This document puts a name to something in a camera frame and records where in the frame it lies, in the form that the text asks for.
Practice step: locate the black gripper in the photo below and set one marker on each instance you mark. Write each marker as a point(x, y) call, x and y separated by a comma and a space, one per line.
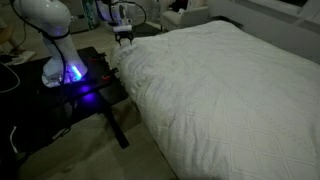
point(123, 35)

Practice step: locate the white quilted blanket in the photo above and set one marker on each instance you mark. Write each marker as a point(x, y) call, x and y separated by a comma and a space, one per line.
point(226, 100)

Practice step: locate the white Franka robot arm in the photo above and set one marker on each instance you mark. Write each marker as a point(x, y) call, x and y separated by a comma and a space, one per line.
point(55, 36)

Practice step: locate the dark floor mat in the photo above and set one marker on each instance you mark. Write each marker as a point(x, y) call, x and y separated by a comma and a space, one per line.
point(146, 30)

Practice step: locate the red black clamp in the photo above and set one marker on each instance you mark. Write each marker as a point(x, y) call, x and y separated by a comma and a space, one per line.
point(93, 59)
point(107, 76)

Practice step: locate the grey low cabinet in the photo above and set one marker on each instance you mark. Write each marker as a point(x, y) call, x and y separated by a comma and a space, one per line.
point(77, 24)

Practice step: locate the white armchair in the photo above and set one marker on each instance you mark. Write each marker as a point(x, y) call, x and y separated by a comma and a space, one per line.
point(186, 16)

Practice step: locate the white slipper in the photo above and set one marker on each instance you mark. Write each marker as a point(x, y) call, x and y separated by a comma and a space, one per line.
point(21, 57)

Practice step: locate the black robot table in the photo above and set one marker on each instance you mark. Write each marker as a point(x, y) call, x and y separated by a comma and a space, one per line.
point(40, 106)

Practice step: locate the person bare leg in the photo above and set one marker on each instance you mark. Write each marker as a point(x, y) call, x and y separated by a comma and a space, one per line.
point(10, 35)

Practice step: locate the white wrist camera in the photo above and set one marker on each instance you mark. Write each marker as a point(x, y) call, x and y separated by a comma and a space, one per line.
point(122, 28)

